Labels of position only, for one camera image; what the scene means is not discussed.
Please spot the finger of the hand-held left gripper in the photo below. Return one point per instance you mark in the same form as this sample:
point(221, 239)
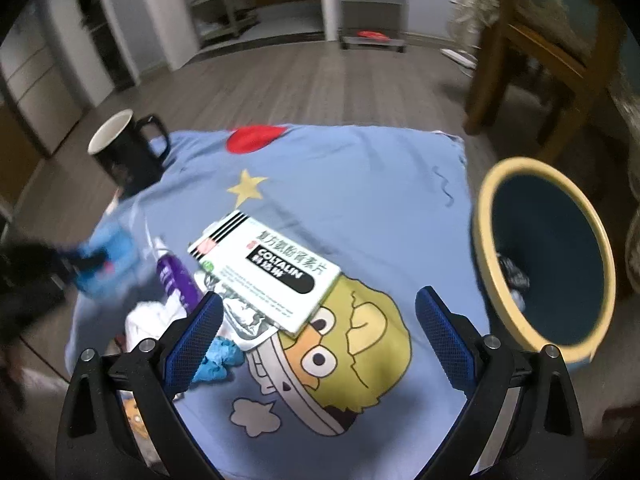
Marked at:
point(85, 261)

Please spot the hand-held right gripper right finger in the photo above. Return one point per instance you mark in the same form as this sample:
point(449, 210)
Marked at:
point(445, 340)

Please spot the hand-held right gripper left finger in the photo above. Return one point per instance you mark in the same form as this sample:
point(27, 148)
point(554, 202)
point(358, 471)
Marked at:
point(195, 345)

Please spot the blue plastic packet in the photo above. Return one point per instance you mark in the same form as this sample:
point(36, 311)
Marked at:
point(112, 250)

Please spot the silver blister pack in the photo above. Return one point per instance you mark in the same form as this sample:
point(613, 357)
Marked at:
point(245, 325)

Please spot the purple spray bottle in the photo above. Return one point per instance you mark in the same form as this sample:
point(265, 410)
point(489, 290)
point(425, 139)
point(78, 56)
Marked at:
point(175, 275)

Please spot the black plastic bag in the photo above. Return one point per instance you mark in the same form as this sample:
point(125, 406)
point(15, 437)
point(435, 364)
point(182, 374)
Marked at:
point(510, 272)

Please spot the white medicine box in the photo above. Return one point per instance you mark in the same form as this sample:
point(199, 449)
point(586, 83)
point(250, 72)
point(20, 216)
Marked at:
point(280, 280)

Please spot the yellow rimmed trash bin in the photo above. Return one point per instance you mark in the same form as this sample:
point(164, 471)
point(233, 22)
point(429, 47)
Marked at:
point(550, 240)

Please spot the blue crumpled wrapper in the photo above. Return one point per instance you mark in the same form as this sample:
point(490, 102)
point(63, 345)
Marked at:
point(220, 360)

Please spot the white crumpled tissue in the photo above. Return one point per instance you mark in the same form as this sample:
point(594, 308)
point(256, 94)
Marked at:
point(150, 325)

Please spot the black ceramic mug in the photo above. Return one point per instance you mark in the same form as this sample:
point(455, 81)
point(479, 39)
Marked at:
point(130, 165)

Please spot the blue cartoon printed blanket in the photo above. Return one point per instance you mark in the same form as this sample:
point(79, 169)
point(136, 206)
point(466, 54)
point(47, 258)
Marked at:
point(350, 200)

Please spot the grey drawer cabinet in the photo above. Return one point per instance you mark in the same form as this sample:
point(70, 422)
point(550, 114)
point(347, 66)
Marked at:
point(40, 90)

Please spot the metal shelf rack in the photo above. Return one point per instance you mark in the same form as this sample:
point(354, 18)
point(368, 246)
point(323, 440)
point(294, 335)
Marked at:
point(220, 30)

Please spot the white power strip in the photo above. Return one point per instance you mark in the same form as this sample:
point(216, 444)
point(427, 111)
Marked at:
point(457, 56)

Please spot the wooden chair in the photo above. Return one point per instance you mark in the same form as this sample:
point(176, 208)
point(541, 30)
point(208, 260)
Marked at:
point(550, 55)

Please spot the red packet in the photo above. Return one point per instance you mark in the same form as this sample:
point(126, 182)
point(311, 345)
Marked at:
point(372, 36)

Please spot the grey rolling cart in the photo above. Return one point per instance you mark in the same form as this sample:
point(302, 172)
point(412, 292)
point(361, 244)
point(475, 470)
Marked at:
point(372, 10)

